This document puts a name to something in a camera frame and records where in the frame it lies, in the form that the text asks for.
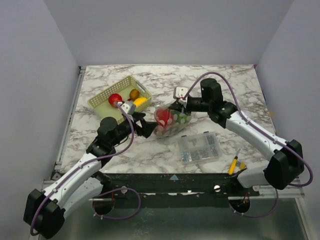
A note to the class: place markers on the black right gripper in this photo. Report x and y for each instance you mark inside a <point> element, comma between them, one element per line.
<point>179,105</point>

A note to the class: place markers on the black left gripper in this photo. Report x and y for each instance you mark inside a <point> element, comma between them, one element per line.
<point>147,127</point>

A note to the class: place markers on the green bell pepper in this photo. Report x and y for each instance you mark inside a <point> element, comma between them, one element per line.
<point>180,119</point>

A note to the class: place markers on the red toy bell pepper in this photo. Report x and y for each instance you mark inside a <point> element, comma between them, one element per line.
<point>163,117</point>

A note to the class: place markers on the clear zip top bag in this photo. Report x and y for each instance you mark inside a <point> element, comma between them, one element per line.
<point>169,130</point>

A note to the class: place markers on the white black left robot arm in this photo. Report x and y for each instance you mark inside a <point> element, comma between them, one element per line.
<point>46,211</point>

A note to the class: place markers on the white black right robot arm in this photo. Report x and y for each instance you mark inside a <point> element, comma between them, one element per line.
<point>284,157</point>

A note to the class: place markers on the clear plastic screw box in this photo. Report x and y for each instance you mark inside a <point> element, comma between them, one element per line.
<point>199,148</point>

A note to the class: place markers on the red toy strawberry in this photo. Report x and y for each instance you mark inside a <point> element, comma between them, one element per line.
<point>114,99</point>

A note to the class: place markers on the pale green perforated basket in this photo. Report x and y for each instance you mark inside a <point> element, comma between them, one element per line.
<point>103,103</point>

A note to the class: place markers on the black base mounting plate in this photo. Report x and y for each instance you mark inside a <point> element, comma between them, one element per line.
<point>168,190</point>

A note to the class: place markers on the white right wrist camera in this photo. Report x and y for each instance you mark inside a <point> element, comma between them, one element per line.
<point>179,93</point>

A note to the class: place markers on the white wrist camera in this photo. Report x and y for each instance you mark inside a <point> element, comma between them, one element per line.
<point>179,93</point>
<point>128,107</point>

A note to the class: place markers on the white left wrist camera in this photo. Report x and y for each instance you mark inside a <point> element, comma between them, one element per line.
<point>128,107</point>

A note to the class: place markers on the yellow handled screwdriver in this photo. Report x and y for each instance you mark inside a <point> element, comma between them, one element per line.
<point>234,163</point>

